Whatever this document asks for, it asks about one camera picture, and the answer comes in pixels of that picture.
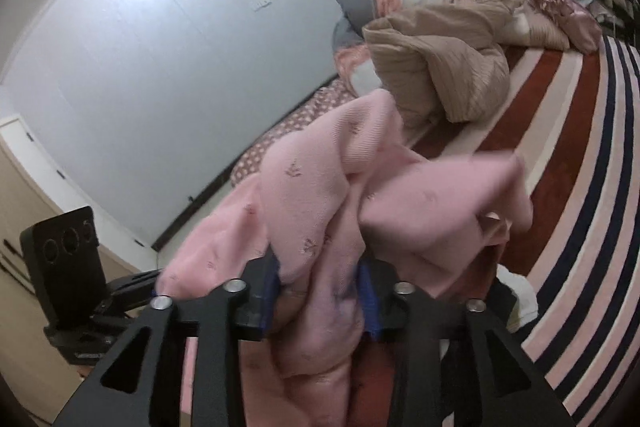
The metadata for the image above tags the pink dotted bed sheet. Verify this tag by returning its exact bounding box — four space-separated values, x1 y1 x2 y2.
230 77 366 188

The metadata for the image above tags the pink long-sleeved top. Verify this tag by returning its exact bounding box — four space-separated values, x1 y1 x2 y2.
160 88 533 427

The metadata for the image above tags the pink satin cloth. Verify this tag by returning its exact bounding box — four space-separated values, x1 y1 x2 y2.
522 0 603 54

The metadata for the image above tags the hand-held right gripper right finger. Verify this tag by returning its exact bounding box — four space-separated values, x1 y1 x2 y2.
356 263 576 427

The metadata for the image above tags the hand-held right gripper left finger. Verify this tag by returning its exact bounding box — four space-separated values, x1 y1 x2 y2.
52 254 281 427

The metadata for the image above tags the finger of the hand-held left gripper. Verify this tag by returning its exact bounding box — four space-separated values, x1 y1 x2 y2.
92 299 151 333
106 271 162 299

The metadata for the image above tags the striped blanket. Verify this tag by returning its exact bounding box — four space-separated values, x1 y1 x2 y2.
350 34 640 427

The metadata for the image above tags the beige duvet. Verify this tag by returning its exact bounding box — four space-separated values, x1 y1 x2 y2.
362 0 571 124

